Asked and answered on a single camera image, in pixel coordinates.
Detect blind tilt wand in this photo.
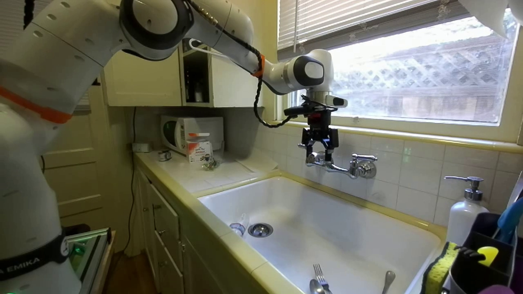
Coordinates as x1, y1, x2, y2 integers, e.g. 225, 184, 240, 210
291, 0, 300, 55

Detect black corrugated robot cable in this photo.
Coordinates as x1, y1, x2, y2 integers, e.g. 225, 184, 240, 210
184, 0, 297, 130

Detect purple item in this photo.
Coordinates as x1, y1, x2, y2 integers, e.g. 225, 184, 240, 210
477, 282, 516, 294

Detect blue brush handle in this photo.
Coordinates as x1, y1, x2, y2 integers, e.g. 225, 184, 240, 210
493, 194, 523, 244

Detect white pump soap bottle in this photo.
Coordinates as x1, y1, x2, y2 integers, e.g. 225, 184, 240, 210
443, 172, 490, 247

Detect black hanging power cable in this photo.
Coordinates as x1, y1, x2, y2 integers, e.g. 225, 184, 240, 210
122, 105, 137, 256

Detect yellow green sponge cloth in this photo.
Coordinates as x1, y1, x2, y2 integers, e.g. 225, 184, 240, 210
420, 239, 461, 294

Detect chrome faucet spout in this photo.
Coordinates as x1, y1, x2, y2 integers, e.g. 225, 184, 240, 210
310, 151, 336, 169

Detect white window blind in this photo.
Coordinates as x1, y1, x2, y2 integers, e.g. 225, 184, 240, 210
276, 0, 454, 61

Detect cream wall cabinet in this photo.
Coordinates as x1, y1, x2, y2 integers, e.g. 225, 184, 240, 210
101, 37, 268, 109

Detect metal framed tray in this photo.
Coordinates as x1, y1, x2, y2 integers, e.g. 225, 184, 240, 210
60, 223, 116, 294

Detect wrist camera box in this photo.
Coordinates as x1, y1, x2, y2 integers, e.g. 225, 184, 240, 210
281, 94, 350, 118

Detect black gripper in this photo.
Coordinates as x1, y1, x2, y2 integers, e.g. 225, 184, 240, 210
299, 109, 341, 166

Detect window with cream frame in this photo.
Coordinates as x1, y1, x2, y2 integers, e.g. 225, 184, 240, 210
276, 7, 523, 145

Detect chrome wall faucet body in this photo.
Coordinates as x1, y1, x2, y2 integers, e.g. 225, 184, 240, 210
302, 149, 379, 181

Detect black dish rack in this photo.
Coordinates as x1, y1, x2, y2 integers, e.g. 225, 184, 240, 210
444, 210, 519, 294

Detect metal sink drain strainer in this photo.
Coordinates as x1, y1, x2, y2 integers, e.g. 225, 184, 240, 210
247, 220, 274, 239

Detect cream panelled door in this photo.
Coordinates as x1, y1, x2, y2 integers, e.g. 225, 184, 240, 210
37, 84, 135, 257

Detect cream base cabinet drawers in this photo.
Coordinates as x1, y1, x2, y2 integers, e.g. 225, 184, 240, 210
132, 161, 258, 294

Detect white ceramic sink basin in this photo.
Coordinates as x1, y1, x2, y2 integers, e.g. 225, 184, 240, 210
198, 174, 448, 294

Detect bluish sink stopper ring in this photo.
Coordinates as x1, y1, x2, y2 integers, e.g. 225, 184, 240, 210
227, 220, 247, 236

